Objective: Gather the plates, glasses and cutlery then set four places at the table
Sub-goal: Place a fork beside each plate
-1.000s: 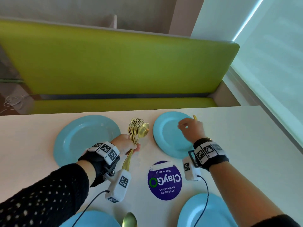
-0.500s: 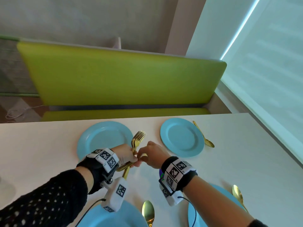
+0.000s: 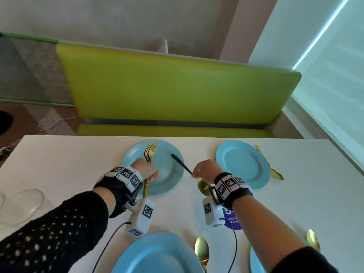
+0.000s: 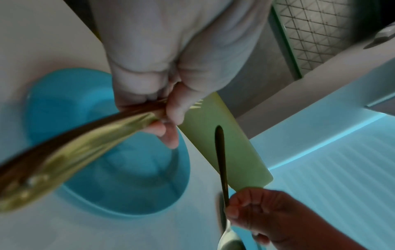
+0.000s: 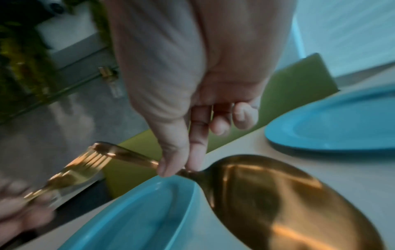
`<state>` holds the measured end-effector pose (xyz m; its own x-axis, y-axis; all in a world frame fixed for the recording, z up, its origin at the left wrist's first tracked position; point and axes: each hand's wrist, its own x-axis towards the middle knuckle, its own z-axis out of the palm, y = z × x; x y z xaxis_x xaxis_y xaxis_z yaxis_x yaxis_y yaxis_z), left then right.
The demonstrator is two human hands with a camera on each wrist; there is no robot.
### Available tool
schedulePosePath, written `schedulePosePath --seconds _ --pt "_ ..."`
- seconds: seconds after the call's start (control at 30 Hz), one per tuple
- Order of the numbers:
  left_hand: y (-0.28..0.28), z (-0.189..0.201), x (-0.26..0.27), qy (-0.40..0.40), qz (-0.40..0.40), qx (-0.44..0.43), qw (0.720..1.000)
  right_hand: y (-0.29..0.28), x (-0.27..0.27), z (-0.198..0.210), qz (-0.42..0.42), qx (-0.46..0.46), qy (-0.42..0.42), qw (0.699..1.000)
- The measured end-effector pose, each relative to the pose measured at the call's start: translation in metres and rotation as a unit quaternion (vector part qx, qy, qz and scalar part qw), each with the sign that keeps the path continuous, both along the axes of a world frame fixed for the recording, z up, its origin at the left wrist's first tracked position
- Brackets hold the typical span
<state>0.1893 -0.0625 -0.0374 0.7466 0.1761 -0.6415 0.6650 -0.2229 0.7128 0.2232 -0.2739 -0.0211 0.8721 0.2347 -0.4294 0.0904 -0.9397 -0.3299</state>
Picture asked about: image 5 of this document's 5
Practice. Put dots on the light blue plate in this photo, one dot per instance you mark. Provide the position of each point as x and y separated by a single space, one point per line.
148 219
333 122

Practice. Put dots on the gold glass door fitting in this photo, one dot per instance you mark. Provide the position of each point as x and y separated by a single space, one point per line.
106 71

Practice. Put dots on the person's right hand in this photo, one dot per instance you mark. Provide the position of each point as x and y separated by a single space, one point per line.
200 48

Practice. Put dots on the person's left hand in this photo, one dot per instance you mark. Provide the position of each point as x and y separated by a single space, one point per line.
21 207

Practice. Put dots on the gold spoon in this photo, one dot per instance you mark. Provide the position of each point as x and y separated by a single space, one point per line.
277 207

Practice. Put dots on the green padded bench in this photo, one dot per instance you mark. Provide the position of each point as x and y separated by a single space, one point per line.
296 90

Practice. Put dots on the green leafy plants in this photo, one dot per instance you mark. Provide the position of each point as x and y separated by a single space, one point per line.
18 61

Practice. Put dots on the white window blind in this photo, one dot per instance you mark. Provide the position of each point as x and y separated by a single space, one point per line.
355 29

